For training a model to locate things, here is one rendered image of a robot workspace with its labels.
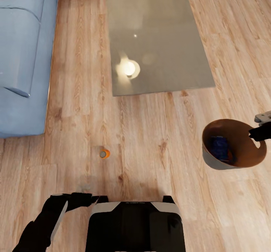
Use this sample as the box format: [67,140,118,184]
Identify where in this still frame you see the trash can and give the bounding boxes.
[202,119,267,170]

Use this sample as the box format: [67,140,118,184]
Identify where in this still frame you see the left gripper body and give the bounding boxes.
[72,193,92,209]

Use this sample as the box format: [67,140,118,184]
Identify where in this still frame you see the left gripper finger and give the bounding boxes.
[91,196,100,204]

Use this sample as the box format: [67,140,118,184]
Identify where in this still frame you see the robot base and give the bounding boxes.
[85,196,186,252]

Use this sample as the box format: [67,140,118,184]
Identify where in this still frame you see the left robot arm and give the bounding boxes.
[12,182,100,252]

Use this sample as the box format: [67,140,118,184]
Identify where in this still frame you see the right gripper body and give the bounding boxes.
[249,122,271,141]

